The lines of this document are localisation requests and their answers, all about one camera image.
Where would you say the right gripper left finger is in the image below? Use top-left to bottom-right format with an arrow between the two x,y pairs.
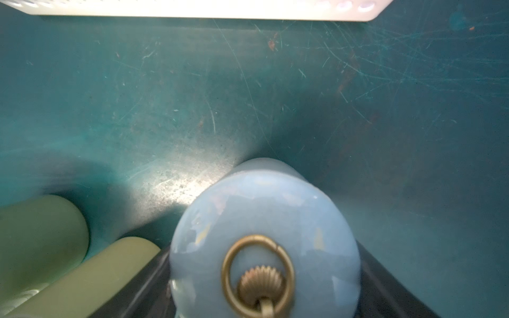
91,246 -> 175,318

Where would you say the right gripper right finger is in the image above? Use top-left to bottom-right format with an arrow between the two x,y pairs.
355,243 -> 439,318

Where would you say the yellow canister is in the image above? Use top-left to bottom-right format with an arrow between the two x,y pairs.
1,195 -> 90,306

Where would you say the light blue canister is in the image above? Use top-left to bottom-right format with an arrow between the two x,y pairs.
169,158 -> 361,317

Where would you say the white perforated plastic basket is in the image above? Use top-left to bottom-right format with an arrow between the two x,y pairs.
1,0 -> 392,22

